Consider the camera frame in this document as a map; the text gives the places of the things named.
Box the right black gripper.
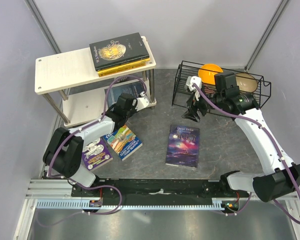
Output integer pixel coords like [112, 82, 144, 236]
[182, 85, 225, 123]

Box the blue grey bottom book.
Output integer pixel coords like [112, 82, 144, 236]
[106, 81, 144, 107]

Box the purple robinson crusoe book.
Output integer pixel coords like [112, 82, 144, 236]
[165, 124, 200, 169]

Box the yellow hardcover book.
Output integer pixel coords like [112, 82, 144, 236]
[97, 58, 150, 77]

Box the black moon and sixpence book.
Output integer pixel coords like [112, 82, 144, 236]
[89, 32, 150, 72]

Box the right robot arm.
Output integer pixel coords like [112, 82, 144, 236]
[183, 71, 300, 202]

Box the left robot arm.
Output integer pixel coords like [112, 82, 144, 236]
[43, 93, 149, 197]

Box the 91-storey treehouse book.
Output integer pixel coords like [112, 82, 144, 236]
[103, 125, 143, 161]

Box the white coiled object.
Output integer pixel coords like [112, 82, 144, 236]
[116, 75, 128, 83]

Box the orange bowl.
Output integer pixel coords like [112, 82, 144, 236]
[198, 63, 223, 85]

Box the purple paperback book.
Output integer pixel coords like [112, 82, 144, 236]
[82, 138, 113, 172]

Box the beige brown bowl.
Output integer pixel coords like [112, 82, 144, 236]
[235, 72, 258, 93]

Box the white two-tier shelf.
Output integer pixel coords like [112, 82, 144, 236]
[34, 48, 157, 127]

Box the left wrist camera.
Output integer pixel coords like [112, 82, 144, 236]
[135, 91, 150, 112]

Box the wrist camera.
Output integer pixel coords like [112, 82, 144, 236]
[184, 76, 202, 101]
[135, 91, 150, 112]

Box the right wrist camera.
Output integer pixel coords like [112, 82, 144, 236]
[184, 76, 202, 101]

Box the black wire dish rack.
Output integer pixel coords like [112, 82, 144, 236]
[171, 60, 272, 117]

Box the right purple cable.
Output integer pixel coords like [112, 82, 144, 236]
[192, 83, 300, 225]

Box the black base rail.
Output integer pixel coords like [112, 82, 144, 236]
[70, 177, 251, 207]

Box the slotted cable duct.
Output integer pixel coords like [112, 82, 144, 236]
[36, 199, 238, 211]

